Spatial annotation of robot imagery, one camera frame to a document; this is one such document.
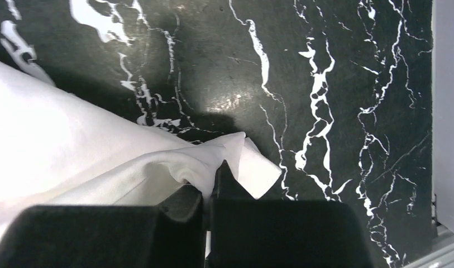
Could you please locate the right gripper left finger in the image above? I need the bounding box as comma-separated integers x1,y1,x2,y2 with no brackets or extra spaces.
0,185,205,267

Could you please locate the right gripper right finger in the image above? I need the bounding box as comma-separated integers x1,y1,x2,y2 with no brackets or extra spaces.
208,162,374,267

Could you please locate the white cloth sheet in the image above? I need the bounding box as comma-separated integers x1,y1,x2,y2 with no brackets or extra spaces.
0,62,281,241

